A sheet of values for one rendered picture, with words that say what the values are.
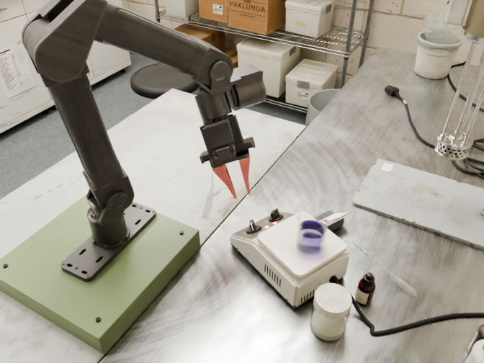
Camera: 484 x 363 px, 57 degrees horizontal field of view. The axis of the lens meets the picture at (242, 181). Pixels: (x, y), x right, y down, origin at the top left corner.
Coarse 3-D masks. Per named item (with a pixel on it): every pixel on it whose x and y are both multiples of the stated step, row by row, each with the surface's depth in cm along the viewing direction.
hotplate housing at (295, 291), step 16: (240, 240) 85; (256, 240) 82; (256, 256) 81; (272, 256) 78; (272, 272) 78; (288, 272) 75; (320, 272) 76; (336, 272) 79; (288, 288) 76; (304, 288) 74
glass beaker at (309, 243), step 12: (300, 216) 75; (312, 216) 76; (324, 216) 74; (300, 228) 73; (324, 228) 72; (300, 240) 74; (312, 240) 73; (324, 240) 74; (300, 252) 76; (312, 252) 75
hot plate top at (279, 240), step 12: (276, 228) 81; (288, 228) 81; (264, 240) 79; (276, 240) 79; (288, 240) 79; (336, 240) 79; (276, 252) 76; (288, 252) 76; (324, 252) 76; (336, 252) 76; (288, 264) 74; (300, 264) 74; (312, 264) 74; (300, 276) 73
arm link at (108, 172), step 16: (32, 32) 59; (32, 48) 57; (48, 80) 59; (80, 80) 62; (64, 96) 62; (80, 96) 63; (64, 112) 64; (80, 112) 65; (96, 112) 67; (80, 128) 66; (96, 128) 68; (80, 144) 68; (96, 144) 69; (80, 160) 71; (96, 160) 71; (112, 160) 72; (96, 176) 72; (112, 176) 73; (128, 176) 75; (96, 192) 73; (128, 192) 77
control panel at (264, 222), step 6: (270, 216) 92; (288, 216) 88; (258, 222) 90; (264, 222) 89; (270, 222) 88; (246, 228) 89; (264, 228) 85; (234, 234) 88; (240, 234) 87; (246, 234) 85; (252, 234) 84; (258, 234) 83
